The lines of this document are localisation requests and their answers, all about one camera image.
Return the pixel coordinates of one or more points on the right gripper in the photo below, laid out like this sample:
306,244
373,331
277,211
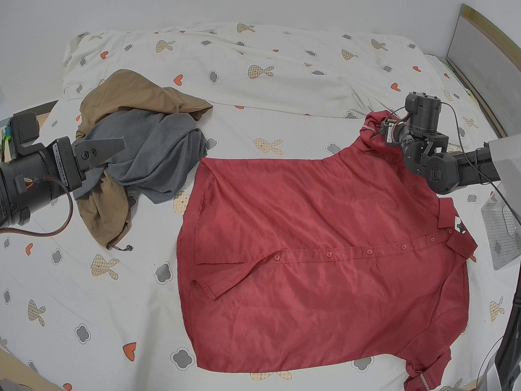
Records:
391,132

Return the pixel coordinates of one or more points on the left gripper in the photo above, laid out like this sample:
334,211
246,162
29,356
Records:
36,177

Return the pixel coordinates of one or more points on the red shirt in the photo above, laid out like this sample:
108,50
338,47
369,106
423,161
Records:
325,238

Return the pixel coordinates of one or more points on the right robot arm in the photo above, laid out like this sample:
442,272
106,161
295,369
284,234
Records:
441,173

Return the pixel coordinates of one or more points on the grey garment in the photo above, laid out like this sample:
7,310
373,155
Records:
154,157

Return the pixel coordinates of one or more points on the brown garment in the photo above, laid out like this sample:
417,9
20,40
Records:
122,92

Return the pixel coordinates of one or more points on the white printed quilt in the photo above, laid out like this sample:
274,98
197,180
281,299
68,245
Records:
285,80

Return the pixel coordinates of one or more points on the clear plastic box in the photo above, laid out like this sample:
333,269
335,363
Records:
502,238

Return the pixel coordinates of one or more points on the bed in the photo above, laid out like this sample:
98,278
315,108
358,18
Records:
101,320

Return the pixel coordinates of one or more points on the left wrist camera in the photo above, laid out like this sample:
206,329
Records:
24,130

